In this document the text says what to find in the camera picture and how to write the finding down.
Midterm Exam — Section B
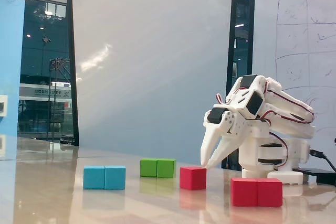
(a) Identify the small red cube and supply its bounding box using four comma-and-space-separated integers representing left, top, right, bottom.
179, 166, 207, 191

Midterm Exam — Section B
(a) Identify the flat black box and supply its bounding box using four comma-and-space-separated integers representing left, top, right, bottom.
292, 167, 336, 186

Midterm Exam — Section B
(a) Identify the forearm servo wire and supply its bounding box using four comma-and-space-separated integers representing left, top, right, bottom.
265, 83, 315, 122

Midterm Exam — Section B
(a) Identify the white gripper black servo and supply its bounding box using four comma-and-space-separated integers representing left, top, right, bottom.
200, 106, 251, 169

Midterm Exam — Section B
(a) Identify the long green block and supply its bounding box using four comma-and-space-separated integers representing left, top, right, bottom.
139, 158, 177, 179

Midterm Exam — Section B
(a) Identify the gripper servo wire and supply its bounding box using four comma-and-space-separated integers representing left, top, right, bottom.
215, 93, 229, 108

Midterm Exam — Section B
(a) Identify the whiteboard with drawn grid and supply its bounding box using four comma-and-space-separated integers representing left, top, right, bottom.
251, 0, 336, 172

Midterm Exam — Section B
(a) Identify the dark scaffold tower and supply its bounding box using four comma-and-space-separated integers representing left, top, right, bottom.
48, 57, 72, 141

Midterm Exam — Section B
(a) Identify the long red block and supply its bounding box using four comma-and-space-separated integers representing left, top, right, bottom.
230, 177, 284, 208

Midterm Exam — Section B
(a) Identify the black window frame post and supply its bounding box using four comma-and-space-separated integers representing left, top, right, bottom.
65, 0, 80, 146

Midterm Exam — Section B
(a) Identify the long blue block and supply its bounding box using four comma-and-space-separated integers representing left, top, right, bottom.
83, 165, 127, 190

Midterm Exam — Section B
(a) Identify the base servo wire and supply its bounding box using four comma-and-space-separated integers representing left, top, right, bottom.
269, 131, 290, 168

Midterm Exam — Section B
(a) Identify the black plug cable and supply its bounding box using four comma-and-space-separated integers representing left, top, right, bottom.
309, 149, 336, 173

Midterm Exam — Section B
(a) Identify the white wall socket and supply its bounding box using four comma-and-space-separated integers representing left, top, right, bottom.
0, 94, 8, 117

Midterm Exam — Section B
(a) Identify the upper arm servo wire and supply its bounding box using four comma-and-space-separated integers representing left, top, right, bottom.
256, 108, 279, 130

